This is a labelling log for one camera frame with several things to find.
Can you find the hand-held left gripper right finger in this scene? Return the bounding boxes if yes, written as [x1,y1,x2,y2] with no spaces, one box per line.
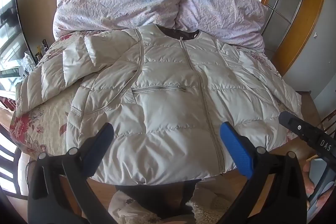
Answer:
[218,121,307,224]

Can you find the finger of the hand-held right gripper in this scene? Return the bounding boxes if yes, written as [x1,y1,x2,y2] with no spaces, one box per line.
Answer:
[278,111,320,151]

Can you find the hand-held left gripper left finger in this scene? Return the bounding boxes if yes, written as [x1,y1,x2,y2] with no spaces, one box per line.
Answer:
[28,122,116,224]

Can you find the cream quilted down jacket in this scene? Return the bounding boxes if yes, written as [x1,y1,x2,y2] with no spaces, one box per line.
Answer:
[15,25,305,186]

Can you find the person's right hand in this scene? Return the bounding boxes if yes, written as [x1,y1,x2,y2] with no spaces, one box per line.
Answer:
[301,160,316,199]

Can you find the brown wooden furniture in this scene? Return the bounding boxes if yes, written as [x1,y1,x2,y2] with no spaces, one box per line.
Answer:
[297,90,336,136]

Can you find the floral quilted bedspread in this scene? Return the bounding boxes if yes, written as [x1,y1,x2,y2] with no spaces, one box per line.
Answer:
[9,31,305,161]

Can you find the person's dark pants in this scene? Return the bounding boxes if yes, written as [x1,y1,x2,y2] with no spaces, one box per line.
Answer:
[115,179,203,222]

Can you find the dark wooden chair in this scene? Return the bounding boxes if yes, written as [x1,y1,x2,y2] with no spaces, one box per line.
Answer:
[0,124,28,190]

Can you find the clear plastic bag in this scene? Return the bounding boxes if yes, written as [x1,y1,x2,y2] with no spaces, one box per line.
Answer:
[19,51,37,75]

